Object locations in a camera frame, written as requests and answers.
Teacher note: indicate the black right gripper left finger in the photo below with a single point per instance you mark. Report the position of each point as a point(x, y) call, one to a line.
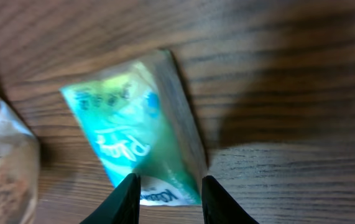
point(122, 206)

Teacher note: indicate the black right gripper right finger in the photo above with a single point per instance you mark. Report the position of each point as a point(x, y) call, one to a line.
point(219, 207)

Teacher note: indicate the teal white tissue pack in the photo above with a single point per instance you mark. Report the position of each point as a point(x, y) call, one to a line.
point(137, 119)

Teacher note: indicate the beige brown bag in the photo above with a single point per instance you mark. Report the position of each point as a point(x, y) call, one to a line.
point(19, 169)

